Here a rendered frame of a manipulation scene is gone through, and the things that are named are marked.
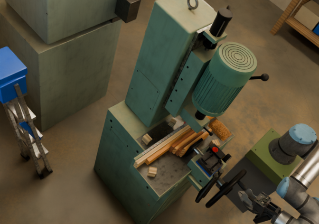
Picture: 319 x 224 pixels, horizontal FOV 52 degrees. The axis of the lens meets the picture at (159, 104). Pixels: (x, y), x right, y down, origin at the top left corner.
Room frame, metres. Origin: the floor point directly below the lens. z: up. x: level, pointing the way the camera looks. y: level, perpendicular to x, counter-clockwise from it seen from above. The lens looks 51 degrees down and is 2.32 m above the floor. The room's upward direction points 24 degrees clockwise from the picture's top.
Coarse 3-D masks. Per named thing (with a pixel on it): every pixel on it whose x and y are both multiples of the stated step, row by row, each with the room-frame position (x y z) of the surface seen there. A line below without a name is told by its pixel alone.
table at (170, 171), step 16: (208, 128) 1.14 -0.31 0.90; (208, 144) 1.04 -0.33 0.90; (224, 144) 1.09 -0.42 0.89; (160, 160) 0.83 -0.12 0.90; (176, 160) 0.87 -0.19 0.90; (144, 176) 0.72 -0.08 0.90; (160, 176) 0.75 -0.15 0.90; (176, 176) 0.79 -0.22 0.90; (192, 176) 0.84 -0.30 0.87; (160, 192) 0.67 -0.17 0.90
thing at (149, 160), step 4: (208, 116) 1.19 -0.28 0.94; (184, 132) 1.02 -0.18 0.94; (188, 132) 1.03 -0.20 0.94; (172, 140) 0.94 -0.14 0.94; (176, 140) 0.95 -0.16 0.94; (168, 144) 0.91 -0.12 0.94; (164, 148) 0.88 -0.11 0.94; (168, 148) 0.89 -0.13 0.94; (156, 152) 0.84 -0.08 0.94; (160, 152) 0.85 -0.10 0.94; (164, 152) 0.88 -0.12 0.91; (152, 156) 0.81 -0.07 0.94; (156, 156) 0.82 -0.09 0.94; (148, 160) 0.78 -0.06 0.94; (152, 160) 0.80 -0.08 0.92; (148, 164) 0.78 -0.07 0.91
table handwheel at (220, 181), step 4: (240, 172) 0.93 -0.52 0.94; (244, 172) 0.95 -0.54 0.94; (236, 176) 0.90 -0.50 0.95; (240, 176) 0.90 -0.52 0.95; (220, 180) 0.91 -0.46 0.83; (232, 180) 0.87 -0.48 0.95; (236, 180) 0.87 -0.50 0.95; (220, 184) 0.89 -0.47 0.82; (224, 184) 0.89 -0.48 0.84; (228, 184) 0.84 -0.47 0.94; (232, 184) 0.85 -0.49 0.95; (220, 188) 0.87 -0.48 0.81; (224, 188) 0.82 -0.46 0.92; (228, 188) 0.82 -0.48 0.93; (232, 188) 0.89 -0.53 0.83; (220, 192) 0.80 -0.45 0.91; (224, 192) 0.80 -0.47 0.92; (228, 192) 0.86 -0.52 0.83; (216, 196) 0.78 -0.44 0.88; (220, 196) 0.79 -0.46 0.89; (212, 200) 0.77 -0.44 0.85; (216, 200) 0.77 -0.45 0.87; (208, 204) 0.77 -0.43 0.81; (212, 204) 0.76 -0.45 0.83
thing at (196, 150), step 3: (201, 138) 0.99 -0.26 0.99; (198, 141) 0.96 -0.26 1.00; (201, 141) 0.98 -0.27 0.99; (195, 144) 0.94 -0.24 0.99; (198, 144) 0.96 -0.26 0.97; (189, 147) 0.91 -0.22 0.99; (192, 147) 0.92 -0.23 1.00; (195, 147) 0.94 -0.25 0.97; (189, 150) 0.91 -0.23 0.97; (192, 150) 0.94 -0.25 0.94; (195, 150) 0.93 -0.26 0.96; (198, 150) 0.94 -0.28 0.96; (186, 153) 0.91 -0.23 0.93; (189, 153) 0.93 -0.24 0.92; (201, 153) 0.93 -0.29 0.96; (186, 156) 0.91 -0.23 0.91
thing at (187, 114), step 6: (186, 108) 1.07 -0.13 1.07; (192, 108) 1.08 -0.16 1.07; (180, 114) 1.06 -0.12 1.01; (186, 114) 1.05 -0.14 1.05; (192, 114) 1.05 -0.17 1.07; (186, 120) 1.04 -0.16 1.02; (192, 120) 1.03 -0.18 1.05; (198, 120) 1.03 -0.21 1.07; (204, 120) 1.04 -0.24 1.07; (192, 126) 1.02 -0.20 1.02; (198, 126) 1.01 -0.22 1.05; (204, 126) 1.03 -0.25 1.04
